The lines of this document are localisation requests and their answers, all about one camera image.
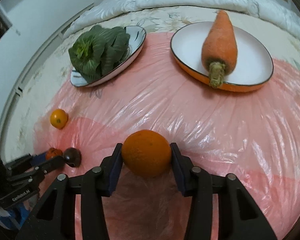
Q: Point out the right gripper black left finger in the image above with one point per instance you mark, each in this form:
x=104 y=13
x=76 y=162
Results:
x=53 y=217

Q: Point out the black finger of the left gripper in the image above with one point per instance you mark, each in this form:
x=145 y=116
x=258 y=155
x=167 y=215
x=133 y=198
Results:
x=24 y=163
x=41 y=167

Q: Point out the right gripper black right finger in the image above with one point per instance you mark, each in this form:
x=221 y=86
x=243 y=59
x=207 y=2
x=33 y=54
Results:
x=239 y=217

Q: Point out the mandarin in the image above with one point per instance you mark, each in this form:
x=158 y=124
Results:
x=146 y=153

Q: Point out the left hand white blue glove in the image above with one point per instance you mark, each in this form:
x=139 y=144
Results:
x=14 y=217

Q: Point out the red apple left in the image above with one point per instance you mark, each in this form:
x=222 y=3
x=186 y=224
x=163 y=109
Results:
x=53 y=152

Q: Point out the dark plum lower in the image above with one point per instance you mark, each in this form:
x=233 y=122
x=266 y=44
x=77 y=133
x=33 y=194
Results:
x=72 y=157

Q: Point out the small orange far left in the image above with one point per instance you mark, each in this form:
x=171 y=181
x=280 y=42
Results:
x=58 y=118

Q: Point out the pink plastic sheet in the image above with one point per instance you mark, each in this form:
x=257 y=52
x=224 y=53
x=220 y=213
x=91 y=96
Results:
x=255 y=136

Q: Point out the floral bed sheet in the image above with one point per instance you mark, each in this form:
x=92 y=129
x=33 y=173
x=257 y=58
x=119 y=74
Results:
x=46 y=78

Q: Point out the green leafy vegetable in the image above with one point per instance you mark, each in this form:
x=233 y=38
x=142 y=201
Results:
x=98 y=51

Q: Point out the orange rimmed white plate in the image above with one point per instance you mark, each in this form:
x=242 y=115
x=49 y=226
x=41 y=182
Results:
x=254 y=66

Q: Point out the orange carrot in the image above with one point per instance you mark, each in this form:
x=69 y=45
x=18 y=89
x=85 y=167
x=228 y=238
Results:
x=219 y=50

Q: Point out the white striped plate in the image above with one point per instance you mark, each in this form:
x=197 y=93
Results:
x=136 y=42

